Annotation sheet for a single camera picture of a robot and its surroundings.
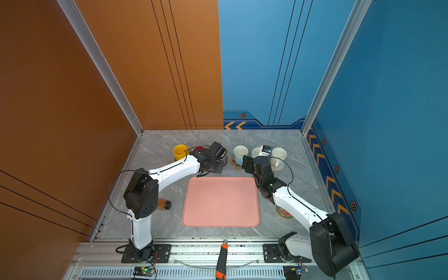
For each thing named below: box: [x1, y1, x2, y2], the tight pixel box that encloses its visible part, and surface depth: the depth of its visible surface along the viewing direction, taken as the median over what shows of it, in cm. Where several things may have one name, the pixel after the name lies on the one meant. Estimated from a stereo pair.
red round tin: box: [275, 205, 294, 220], surface depth 83 cm
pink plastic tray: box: [181, 176, 261, 228], surface depth 90 cm
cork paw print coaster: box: [229, 155, 243, 171], surface depth 104 cm
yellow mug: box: [172, 144, 190, 161], surface depth 99 cm
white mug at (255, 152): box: [251, 147, 261, 159], surface depth 100 cm
